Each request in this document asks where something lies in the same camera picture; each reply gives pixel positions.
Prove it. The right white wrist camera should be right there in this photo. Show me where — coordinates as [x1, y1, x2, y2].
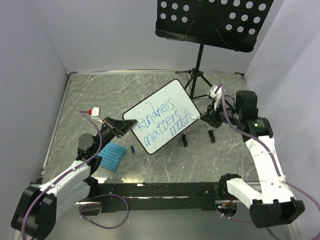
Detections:
[207, 84, 223, 111]

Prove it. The blue marker cap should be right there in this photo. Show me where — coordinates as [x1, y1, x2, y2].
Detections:
[130, 145, 135, 153]

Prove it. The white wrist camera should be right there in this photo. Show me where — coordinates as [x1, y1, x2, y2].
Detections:
[207, 84, 223, 111]
[88, 107, 103, 123]

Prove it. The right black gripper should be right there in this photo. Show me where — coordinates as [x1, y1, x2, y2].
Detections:
[200, 98, 242, 129]

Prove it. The black perforated music stand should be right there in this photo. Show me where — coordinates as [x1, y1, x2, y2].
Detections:
[155, 0, 273, 99]

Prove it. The blue studded building plate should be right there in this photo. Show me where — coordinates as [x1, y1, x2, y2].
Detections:
[97, 142, 126, 172]

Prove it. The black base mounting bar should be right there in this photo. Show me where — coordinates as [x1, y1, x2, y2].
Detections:
[76, 182, 239, 213]

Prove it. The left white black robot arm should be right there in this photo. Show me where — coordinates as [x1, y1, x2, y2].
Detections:
[10, 117, 137, 240]

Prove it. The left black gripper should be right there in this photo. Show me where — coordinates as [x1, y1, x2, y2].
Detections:
[93, 116, 137, 154]

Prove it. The white board with black frame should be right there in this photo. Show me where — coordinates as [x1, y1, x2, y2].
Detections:
[122, 79, 201, 155]

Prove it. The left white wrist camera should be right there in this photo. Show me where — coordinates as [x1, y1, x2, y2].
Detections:
[88, 107, 103, 123]

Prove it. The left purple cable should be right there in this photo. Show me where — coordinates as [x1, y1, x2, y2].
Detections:
[21, 110, 130, 240]

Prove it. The black whiteboard easel stand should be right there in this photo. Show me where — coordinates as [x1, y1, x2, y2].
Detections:
[180, 123, 216, 148]

